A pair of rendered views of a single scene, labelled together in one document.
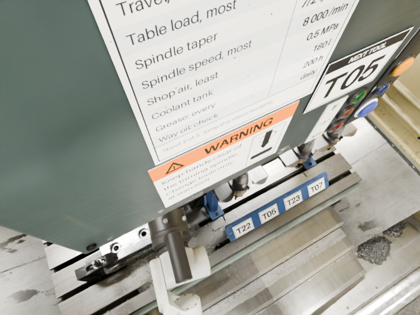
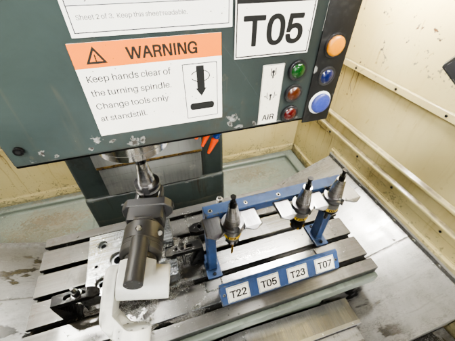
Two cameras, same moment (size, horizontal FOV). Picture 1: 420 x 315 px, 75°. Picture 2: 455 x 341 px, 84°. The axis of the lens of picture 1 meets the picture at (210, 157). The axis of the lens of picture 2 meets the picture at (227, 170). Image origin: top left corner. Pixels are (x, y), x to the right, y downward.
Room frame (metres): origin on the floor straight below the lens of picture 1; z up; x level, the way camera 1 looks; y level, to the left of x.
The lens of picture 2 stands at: (-0.13, -0.15, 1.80)
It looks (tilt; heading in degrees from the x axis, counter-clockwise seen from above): 42 degrees down; 11
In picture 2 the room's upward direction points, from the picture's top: straight up
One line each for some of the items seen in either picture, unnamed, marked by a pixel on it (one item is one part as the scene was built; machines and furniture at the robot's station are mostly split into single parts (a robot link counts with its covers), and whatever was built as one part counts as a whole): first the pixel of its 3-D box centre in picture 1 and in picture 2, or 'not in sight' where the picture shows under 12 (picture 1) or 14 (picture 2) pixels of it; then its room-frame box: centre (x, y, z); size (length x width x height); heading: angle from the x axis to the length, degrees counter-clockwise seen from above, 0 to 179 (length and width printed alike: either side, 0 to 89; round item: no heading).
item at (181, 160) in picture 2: not in sight; (147, 142); (0.67, 0.35, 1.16); 0.48 x 0.05 x 0.51; 119
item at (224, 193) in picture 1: (222, 190); (213, 229); (0.26, -0.04, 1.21); 0.07 x 0.05 x 0.01; 29
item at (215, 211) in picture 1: (212, 193); (210, 244); (0.31, -0.01, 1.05); 0.10 x 0.05 x 0.30; 29
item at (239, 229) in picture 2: (240, 182); (232, 223); (0.29, -0.09, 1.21); 0.06 x 0.06 x 0.03
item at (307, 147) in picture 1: (308, 141); (305, 195); (0.39, -0.28, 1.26); 0.04 x 0.04 x 0.07
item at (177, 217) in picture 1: (163, 207); (145, 223); (0.18, 0.11, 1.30); 0.13 x 0.12 x 0.10; 108
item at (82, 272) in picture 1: (99, 265); (78, 300); (0.08, 0.36, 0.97); 0.13 x 0.03 x 0.15; 119
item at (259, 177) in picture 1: (256, 173); (250, 218); (0.31, -0.13, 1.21); 0.07 x 0.05 x 0.01; 29
